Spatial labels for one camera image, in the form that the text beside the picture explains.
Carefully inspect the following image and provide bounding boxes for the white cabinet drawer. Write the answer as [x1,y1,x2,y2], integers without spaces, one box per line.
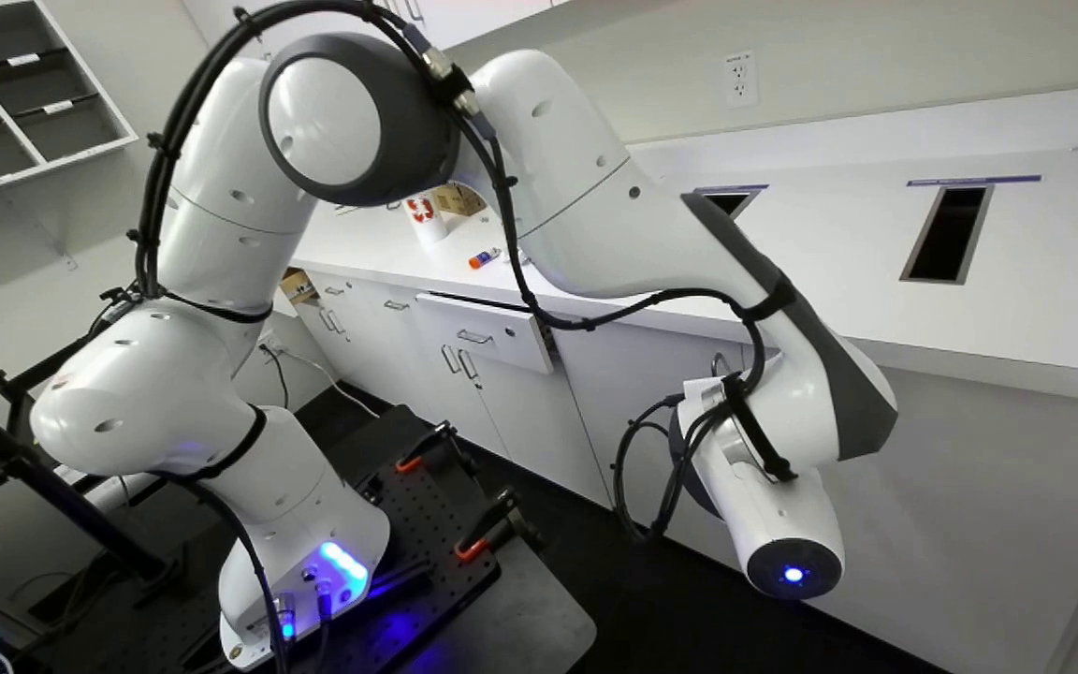
[416,287,565,377]

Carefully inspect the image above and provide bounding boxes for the white counter cabinet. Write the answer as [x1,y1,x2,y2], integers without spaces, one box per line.
[270,80,1078,674]

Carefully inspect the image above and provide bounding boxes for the black orange clamp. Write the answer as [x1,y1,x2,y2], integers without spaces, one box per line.
[391,421,462,481]
[446,486,527,569]

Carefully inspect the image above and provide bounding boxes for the white red-marked packet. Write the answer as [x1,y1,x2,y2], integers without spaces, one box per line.
[400,184,493,244]

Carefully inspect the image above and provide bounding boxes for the small tan brown object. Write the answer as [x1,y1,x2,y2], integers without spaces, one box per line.
[276,261,326,310]

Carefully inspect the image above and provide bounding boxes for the black robot table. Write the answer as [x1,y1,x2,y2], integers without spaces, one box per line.
[10,406,603,674]

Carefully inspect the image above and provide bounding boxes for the black tripod stand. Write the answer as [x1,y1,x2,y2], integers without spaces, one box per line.
[0,285,176,583]

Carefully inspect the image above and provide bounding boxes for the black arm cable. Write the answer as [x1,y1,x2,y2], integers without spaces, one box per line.
[125,0,804,541]

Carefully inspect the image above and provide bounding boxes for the white wall outlet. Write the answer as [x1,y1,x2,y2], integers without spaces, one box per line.
[720,49,761,109]

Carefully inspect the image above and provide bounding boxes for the grey wall shelf organiser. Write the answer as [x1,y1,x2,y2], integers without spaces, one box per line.
[0,0,144,213]

